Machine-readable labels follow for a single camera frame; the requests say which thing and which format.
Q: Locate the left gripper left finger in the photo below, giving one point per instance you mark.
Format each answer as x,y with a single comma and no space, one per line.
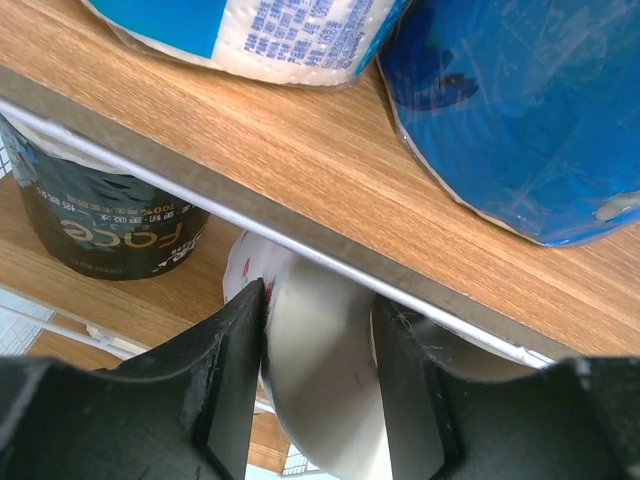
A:
182,410

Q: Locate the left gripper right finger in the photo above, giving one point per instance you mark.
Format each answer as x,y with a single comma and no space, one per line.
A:
456,411

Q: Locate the white dotted paper roll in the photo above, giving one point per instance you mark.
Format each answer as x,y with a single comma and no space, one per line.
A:
319,366

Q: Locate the black paper roll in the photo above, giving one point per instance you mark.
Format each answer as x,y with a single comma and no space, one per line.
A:
96,219

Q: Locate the light blue paper roll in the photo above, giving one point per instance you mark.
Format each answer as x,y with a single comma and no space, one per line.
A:
526,112

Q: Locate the dark blue paper roll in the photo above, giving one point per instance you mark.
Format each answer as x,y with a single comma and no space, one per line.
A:
325,44

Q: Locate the white wire wooden shelf rack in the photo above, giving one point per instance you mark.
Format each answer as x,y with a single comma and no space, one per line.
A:
314,173

